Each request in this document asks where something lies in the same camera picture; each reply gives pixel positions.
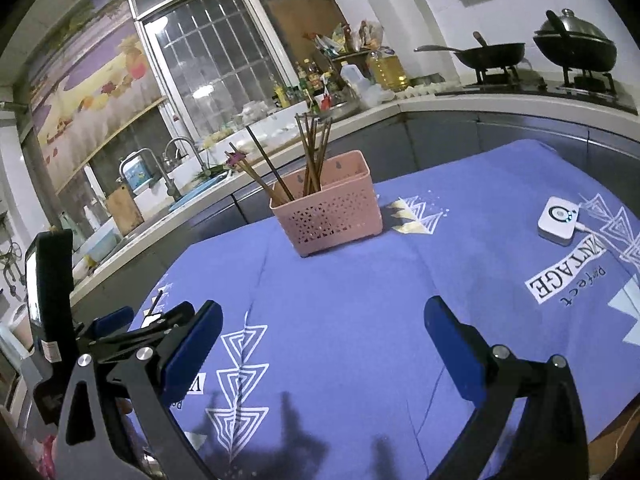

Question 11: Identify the blue label detergent bottle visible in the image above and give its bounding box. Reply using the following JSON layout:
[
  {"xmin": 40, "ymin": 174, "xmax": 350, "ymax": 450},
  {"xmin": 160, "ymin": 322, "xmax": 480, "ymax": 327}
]
[{"xmin": 122, "ymin": 155, "xmax": 151, "ymax": 191}]

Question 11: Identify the chrome kitchen faucet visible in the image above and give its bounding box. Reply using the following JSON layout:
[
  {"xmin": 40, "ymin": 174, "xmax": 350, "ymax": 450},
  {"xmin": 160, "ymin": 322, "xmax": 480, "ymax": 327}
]
[{"xmin": 118, "ymin": 148, "xmax": 182, "ymax": 202}]

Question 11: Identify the light brown bundle chopstick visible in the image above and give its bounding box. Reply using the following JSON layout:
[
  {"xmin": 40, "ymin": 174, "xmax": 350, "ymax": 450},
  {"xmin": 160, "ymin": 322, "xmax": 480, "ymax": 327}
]
[{"xmin": 226, "ymin": 146, "xmax": 284, "ymax": 206}]

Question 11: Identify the white square hub device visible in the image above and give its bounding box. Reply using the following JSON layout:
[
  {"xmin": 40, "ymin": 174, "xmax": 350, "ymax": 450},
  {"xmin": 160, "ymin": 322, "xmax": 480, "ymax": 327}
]
[{"xmin": 537, "ymin": 196, "xmax": 579, "ymax": 246}]

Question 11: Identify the white cable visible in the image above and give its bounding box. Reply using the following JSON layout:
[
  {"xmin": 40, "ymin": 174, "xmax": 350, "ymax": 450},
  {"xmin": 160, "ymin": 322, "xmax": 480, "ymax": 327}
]
[{"xmin": 574, "ymin": 201, "xmax": 640, "ymax": 273}]

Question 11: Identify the single brown wooden chopstick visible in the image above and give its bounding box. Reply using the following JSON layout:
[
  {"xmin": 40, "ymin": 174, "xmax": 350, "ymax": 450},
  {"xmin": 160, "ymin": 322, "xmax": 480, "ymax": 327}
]
[{"xmin": 314, "ymin": 118, "xmax": 332, "ymax": 191}]

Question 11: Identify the white plastic jug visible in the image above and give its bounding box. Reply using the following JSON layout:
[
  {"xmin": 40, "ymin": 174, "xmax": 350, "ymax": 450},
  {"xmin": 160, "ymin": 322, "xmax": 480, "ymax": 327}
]
[{"xmin": 340, "ymin": 61, "xmax": 372, "ymax": 98}]

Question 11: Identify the cooking oil bottle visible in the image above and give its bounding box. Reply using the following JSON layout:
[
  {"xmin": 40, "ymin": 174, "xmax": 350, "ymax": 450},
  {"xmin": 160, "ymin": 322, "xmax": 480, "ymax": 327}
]
[{"xmin": 367, "ymin": 50, "xmax": 409, "ymax": 92}]

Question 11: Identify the dark bundle chopstick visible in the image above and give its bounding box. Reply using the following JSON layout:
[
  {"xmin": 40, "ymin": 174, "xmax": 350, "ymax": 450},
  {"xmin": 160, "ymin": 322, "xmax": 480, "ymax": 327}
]
[{"xmin": 246, "ymin": 126, "xmax": 294, "ymax": 202}]

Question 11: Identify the black wok with handle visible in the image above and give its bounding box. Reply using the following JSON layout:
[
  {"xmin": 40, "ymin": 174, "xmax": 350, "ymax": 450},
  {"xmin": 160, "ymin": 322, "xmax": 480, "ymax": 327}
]
[{"xmin": 413, "ymin": 32, "xmax": 526, "ymax": 84}]

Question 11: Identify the wooden cutting board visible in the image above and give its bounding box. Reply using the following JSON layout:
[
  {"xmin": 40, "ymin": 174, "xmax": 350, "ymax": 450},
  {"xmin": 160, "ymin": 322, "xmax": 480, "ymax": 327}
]
[{"xmin": 106, "ymin": 185, "xmax": 144, "ymax": 236}]

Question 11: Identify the pink perforated utensil basket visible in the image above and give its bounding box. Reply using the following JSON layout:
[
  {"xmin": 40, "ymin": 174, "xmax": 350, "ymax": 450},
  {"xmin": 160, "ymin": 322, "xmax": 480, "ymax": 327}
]
[{"xmin": 269, "ymin": 150, "xmax": 383, "ymax": 257}]

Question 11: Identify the black lidded wok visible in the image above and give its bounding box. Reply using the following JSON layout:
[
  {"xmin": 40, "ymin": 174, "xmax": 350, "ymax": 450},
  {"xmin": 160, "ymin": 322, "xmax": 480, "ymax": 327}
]
[{"xmin": 534, "ymin": 8, "xmax": 617, "ymax": 96}]

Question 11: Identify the fruit print window blind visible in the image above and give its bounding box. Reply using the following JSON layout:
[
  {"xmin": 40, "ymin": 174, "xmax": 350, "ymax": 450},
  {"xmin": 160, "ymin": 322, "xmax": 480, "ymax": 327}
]
[{"xmin": 28, "ymin": 0, "xmax": 162, "ymax": 192}]

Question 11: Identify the reddish bundle chopstick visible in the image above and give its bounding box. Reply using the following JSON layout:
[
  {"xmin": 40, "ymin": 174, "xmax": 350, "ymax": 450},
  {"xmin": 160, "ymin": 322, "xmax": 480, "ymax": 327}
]
[{"xmin": 306, "ymin": 114, "xmax": 317, "ymax": 193}]

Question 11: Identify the blue printed tablecloth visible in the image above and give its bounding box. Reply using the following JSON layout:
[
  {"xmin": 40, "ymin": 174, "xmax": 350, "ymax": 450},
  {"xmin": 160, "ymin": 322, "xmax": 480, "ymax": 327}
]
[{"xmin": 140, "ymin": 140, "xmax": 639, "ymax": 479}]

